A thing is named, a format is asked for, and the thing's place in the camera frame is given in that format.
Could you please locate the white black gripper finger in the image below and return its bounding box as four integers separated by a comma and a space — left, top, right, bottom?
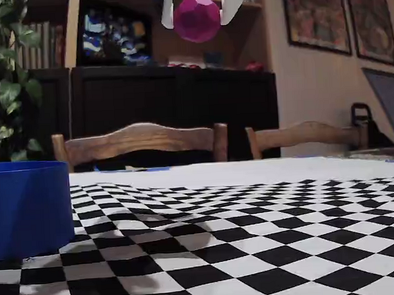
159, 0, 178, 30

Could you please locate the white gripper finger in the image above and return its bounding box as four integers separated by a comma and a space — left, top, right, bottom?
220, 0, 256, 24

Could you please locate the pink faceted ball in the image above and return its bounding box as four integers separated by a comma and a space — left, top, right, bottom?
172, 0, 222, 44

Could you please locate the red white box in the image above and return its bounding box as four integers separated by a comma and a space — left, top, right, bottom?
166, 56, 207, 71

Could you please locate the blue round box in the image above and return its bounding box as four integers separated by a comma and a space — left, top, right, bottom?
0, 158, 77, 261

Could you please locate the dark blue container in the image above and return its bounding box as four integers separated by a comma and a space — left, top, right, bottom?
204, 49, 227, 67

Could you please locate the blue starry artwork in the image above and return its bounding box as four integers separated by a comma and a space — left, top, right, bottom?
77, 4, 156, 69

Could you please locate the small red object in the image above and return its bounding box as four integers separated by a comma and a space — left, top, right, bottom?
244, 60, 265, 72

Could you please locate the black sideboard cabinet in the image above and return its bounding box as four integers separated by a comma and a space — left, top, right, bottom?
27, 55, 281, 172

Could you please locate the row of brown books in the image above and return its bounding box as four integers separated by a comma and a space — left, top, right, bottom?
13, 20, 67, 71

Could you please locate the wooden chair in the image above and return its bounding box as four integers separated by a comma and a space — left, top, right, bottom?
50, 117, 231, 174
244, 117, 370, 161

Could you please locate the green ivy plant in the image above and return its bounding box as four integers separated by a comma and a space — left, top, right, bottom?
0, 0, 49, 162

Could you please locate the black white checkered mat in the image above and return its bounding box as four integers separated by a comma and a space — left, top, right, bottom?
0, 152, 394, 295

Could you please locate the black bag with handle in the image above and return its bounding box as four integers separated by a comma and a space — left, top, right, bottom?
349, 100, 394, 150

